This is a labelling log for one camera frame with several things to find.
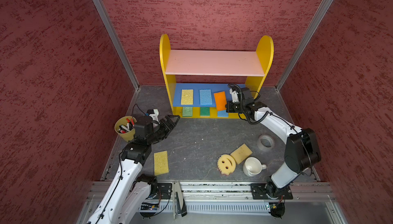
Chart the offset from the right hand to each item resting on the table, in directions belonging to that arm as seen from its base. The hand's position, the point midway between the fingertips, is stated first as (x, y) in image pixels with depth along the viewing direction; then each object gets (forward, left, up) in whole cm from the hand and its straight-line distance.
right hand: (225, 108), depth 90 cm
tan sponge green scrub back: (+7, +11, -12) cm, 18 cm away
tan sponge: (+3, +2, +2) cm, 4 cm away
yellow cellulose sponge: (+9, +23, +1) cm, 25 cm away
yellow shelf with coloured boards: (+37, +16, -11) cm, 42 cm away
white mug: (-30, -12, -12) cm, 35 cm away
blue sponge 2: (+4, 0, -12) cm, 13 cm away
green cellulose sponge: (+7, +24, -12) cm, 28 cm away
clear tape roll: (-16, -24, -14) cm, 33 cm away
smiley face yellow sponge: (-29, +2, -11) cm, 31 cm away
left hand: (-15, +26, +8) cm, 31 cm away
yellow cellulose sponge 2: (-26, +38, -14) cm, 48 cm away
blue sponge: (+9, +12, +1) cm, 15 cm away
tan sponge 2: (-23, -8, -14) cm, 28 cm away
